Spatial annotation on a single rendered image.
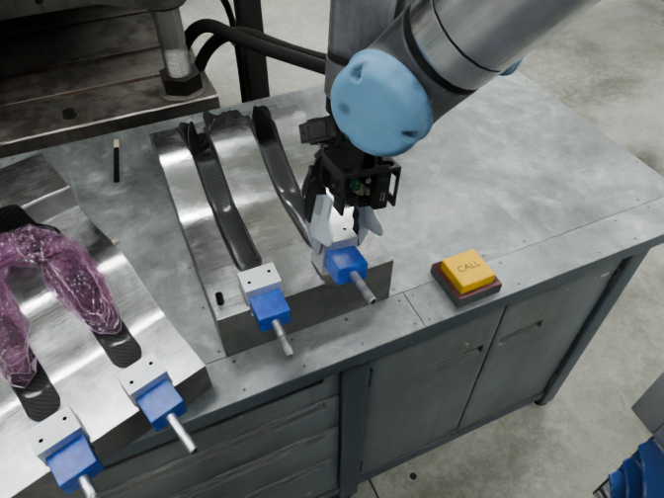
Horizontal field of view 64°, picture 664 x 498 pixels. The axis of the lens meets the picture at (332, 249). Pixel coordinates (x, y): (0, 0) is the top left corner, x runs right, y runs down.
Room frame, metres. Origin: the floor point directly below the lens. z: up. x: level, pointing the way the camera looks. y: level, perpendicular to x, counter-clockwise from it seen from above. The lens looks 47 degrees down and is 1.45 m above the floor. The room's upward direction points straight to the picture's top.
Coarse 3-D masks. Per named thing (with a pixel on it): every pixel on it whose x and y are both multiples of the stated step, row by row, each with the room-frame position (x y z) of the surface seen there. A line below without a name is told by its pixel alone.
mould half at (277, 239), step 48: (240, 144) 0.72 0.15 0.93; (288, 144) 0.74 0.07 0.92; (192, 192) 0.63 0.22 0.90; (240, 192) 0.65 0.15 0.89; (192, 240) 0.55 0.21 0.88; (288, 240) 0.54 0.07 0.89; (288, 288) 0.45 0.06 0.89; (336, 288) 0.46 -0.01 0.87; (384, 288) 0.50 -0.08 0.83; (240, 336) 0.41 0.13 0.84
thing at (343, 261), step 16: (336, 224) 0.51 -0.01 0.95; (336, 240) 0.48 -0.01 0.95; (352, 240) 0.49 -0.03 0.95; (320, 256) 0.47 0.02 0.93; (336, 256) 0.46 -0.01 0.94; (352, 256) 0.46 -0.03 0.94; (320, 272) 0.46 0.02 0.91; (336, 272) 0.44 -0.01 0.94; (352, 272) 0.44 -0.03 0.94; (368, 288) 0.41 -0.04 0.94
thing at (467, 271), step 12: (468, 252) 0.56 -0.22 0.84; (444, 264) 0.54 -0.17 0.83; (456, 264) 0.54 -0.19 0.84; (468, 264) 0.54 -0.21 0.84; (480, 264) 0.54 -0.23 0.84; (456, 276) 0.52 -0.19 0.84; (468, 276) 0.52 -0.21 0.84; (480, 276) 0.52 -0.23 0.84; (492, 276) 0.52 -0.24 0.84; (456, 288) 0.51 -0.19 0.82; (468, 288) 0.50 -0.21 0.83
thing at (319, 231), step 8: (320, 200) 0.48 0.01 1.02; (328, 200) 0.47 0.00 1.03; (320, 208) 0.48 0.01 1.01; (328, 208) 0.46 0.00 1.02; (312, 216) 0.47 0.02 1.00; (320, 216) 0.47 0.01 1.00; (328, 216) 0.46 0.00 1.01; (312, 224) 0.47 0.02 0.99; (320, 224) 0.47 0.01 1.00; (328, 224) 0.45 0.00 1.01; (312, 232) 0.47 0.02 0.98; (320, 232) 0.46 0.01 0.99; (328, 232) 0.45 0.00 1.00; (312, 240) 0.47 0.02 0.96; (320, 240) 0.45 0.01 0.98; (328, 240) 0.44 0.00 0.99; (320, 248) 0.47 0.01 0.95
